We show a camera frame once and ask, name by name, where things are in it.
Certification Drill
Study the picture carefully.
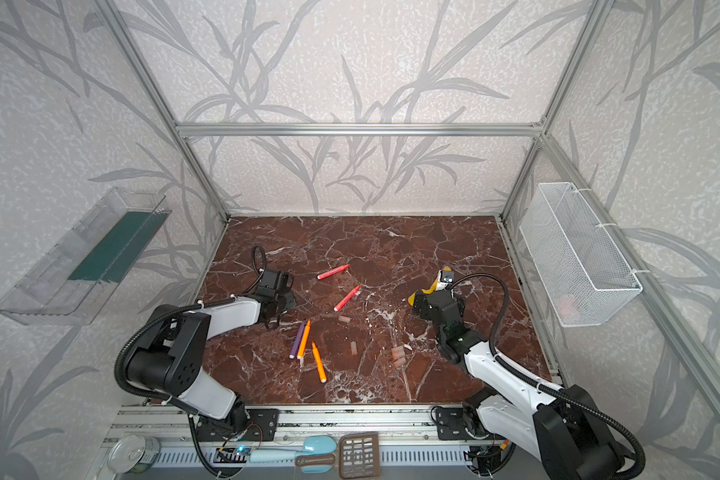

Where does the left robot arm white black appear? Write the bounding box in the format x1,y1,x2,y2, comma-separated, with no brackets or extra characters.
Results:
114,269,295,429

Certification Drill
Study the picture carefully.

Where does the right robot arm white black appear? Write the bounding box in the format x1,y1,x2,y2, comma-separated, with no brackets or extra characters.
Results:
410,288,647,479

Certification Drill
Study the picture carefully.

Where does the orange pen beside purple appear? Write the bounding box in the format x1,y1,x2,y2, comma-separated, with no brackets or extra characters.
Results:
297,320,311,360

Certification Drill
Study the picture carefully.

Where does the clear pen cap pair upper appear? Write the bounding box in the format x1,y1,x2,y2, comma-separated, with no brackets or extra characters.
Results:
391,346,405,359

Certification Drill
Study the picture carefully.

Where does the red capped pen far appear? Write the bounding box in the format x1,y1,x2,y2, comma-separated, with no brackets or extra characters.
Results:
316,264,350,280

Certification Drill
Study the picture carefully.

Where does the orange pen front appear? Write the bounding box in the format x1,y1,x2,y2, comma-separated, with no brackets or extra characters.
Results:
311,342,327,384

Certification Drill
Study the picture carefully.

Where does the yellow toy spatula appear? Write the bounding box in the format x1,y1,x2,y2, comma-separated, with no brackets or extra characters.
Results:
408,266,453,306

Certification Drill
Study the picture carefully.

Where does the light blue brush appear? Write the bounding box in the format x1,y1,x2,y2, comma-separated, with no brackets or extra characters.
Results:
248,435,338,474

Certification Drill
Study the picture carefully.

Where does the brown slotted spatula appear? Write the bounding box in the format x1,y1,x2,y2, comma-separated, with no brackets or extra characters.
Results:
338,432,381,479

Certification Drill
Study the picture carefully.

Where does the green circuit board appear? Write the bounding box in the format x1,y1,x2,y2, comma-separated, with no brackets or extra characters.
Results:
213,445,251,465

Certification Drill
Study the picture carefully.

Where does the metal tin can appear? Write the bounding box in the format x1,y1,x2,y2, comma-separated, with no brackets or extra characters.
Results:
106,434,161,474

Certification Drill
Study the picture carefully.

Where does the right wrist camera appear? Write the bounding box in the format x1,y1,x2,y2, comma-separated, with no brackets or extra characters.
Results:
436,268,455,288

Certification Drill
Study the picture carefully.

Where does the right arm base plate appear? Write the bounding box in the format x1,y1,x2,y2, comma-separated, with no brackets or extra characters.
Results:
430,406,489,440

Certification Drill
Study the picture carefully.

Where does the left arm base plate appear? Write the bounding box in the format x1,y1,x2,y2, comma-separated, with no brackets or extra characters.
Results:
195,408,280,442

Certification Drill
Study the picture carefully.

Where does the white wire mesh basket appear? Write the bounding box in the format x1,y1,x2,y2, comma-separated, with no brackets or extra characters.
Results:
520,182,643,328

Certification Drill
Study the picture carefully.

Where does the clear plastic wall tray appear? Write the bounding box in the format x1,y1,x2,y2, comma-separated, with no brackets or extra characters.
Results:
0,187,172,326

